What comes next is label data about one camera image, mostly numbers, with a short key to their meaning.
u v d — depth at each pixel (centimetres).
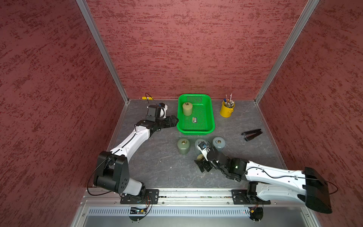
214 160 56
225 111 107
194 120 107
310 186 41
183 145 85
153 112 67
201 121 107
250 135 97
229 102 102
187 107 106
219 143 85
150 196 75
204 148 66
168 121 76
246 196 66
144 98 122
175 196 76
